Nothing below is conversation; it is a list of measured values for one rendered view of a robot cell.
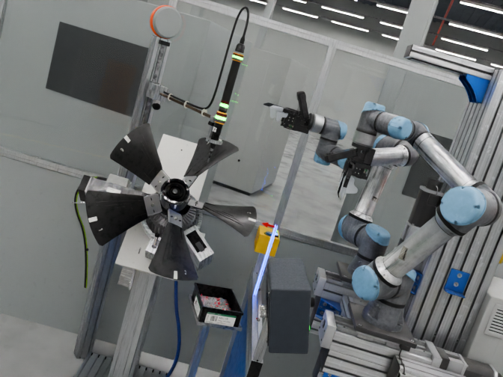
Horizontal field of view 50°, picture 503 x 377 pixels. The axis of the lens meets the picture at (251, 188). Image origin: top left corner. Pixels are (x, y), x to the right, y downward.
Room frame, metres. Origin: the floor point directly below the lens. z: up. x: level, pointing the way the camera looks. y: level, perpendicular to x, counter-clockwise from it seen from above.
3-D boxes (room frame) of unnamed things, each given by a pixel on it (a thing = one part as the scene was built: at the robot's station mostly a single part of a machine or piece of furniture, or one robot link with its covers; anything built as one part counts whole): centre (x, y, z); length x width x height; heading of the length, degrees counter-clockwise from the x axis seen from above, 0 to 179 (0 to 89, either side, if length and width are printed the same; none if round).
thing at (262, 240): (2.50, -0.14, 1.02); 0.16 x 0.10 x 0.11; 3
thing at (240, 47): (2.19, 0.20, 1.66); 0.04 x 0.04 x 0.46
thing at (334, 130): (2.30, -0.25, 1.64); 0.11 x 0.08 x 0.09; 103
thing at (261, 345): (1.68, -0.18, 0.96); 0.03 x 0.03 x 0.20; 3
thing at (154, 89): (2.68, 0.59, 1.54); 0.10 x 0.07 x 0.08; 38
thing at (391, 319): (1.88, -0.60, 1.09); 0.15 x 0.15 x 0.10
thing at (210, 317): (2.03, 0.00, 0.84); 0.22 x 0.17 x 0.07; 18
